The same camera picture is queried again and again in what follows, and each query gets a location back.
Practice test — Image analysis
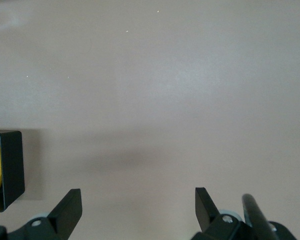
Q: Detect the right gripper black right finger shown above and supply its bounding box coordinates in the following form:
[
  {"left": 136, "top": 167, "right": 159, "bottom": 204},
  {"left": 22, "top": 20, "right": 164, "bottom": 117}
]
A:
[{"left": 191, "top": 187, "right": 252, "bottom": 240}]

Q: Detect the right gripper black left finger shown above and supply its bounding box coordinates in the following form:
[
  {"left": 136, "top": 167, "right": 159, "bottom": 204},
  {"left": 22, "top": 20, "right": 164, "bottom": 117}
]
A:
[{"left": 7, "top": 188, "right": 83, "bottom": 240}]

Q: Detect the black plastic box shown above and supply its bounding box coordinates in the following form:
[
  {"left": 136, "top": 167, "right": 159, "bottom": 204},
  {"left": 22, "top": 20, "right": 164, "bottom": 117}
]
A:
[{"left": 0, "top": 130, "right": 25, "bottom": 213}]

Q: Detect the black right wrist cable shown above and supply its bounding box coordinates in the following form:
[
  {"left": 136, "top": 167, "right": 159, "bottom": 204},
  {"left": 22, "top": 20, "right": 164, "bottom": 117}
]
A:
[{"left": 241, "top": 193, "right": 278, "bottom": 240}]

